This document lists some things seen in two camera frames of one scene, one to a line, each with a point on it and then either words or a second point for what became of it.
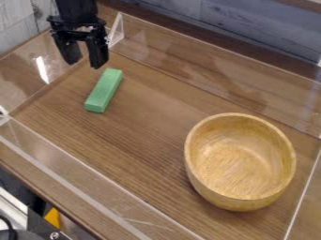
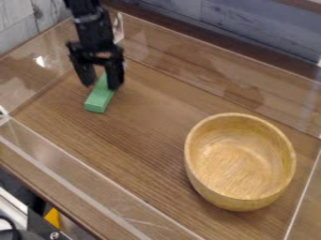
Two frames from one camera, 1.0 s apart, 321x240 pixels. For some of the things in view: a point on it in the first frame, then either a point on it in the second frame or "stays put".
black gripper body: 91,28 to 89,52
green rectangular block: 104,90 stays put
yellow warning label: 52,217 stays put
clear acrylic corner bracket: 115,33 stays put
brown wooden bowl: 239,160 stays put
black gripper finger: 69,47 to 85,70
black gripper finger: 97,49 to 113,68
